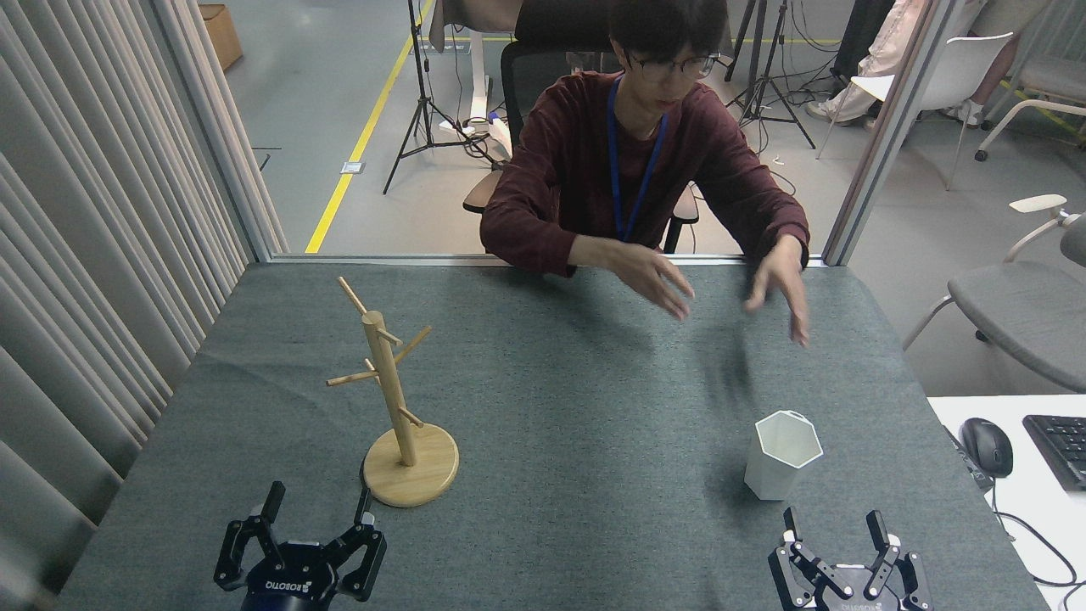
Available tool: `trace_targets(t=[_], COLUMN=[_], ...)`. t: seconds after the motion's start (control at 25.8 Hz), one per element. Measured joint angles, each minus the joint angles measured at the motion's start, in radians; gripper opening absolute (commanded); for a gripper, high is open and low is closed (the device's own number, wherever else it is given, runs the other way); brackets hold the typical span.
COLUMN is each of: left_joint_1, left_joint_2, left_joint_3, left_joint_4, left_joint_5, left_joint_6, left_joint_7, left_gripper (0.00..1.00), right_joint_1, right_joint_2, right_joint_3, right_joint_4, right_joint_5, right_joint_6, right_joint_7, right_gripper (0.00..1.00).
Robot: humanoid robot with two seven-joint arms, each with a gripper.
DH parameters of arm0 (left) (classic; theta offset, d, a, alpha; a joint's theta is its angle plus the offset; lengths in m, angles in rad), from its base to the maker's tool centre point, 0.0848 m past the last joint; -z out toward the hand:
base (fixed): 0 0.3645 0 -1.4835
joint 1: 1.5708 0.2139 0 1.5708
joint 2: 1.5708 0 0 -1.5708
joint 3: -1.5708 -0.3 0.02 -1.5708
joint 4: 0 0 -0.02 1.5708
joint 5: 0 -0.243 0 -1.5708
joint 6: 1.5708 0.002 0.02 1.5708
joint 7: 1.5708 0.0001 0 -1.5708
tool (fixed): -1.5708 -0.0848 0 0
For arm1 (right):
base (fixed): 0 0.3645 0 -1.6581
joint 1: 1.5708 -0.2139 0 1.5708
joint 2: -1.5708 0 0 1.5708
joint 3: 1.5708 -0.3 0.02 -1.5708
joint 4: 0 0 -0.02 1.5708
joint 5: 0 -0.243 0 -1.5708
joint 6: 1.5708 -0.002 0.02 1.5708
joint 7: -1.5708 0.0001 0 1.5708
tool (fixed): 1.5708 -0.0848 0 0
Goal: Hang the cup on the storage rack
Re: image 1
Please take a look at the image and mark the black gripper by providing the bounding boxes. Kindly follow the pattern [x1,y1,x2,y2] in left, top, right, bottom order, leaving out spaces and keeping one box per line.
[769,507,932,611]
[214,481,388,611]

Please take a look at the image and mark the white hexagonal cup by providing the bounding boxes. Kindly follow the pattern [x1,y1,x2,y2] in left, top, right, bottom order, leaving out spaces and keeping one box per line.
[744,410,825,501]

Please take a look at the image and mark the wooden cup rack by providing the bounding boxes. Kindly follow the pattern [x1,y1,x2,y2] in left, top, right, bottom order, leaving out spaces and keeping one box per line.
[326,277,460,508]

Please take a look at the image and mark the person's left hand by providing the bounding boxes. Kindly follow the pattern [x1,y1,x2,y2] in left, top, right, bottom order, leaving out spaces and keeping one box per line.
[744,244,812,348]

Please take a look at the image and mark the person's right hand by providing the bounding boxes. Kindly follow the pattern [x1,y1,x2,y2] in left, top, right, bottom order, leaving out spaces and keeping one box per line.
[604,240,696,322]

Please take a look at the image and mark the black computer mouse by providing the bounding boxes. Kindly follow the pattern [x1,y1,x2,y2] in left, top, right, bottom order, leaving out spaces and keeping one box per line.
[960,418,1014,479]

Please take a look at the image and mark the black keyboard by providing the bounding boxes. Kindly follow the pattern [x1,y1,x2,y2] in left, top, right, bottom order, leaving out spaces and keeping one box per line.
[1022,414,1086,492]

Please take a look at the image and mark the grey felt table cloth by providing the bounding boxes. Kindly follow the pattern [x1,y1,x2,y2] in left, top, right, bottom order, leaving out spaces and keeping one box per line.
[55,261,1050,611]

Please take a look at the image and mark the grey padded chair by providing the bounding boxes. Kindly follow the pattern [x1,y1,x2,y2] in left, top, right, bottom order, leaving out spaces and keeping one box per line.
[902,194,1086,393]

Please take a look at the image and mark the beige pleated curtain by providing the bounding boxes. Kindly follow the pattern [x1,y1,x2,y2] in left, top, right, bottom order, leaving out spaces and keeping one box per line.
[0,0,289,611]

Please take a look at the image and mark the black tripod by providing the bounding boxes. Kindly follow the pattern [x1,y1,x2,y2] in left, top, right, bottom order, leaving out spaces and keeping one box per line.
[717,0,816,162]
[383,0,501,196]

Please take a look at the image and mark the white plastic chair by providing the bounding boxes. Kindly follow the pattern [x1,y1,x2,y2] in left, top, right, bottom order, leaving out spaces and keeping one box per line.
[816,32,1015,192]

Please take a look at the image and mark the white standing desk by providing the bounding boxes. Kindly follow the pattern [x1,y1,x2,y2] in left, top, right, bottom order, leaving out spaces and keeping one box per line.
[428,0,520,160]

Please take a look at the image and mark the seated person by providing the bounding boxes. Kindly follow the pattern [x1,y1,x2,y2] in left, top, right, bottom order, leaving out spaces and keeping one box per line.
[806,0,1055,128]

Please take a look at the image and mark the grey chair with white legs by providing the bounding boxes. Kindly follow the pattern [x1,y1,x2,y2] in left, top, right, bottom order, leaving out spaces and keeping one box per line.
[974,51,1086,162]

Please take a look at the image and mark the black glasses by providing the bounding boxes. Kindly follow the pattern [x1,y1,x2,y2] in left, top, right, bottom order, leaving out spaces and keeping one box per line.
[628,53,721,82]

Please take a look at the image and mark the cardboard box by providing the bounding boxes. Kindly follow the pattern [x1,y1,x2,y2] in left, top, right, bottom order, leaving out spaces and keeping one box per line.
[199,4,244,71]

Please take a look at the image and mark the black office chair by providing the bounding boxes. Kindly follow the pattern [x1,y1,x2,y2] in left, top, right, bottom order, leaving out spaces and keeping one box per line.
[462,0,701,255]

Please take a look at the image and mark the black mouse cable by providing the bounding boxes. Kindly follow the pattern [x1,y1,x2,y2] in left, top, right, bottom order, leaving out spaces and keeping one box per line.
[988,478,1080,588]

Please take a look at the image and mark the silver frame post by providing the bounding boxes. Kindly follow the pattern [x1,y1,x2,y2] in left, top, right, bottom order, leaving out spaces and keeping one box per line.
[823,0,944,267]
[151,0,274,261]

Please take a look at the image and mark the blue lanyard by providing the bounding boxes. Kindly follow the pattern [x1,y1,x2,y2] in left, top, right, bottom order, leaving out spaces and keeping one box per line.
[606,75,670,244]

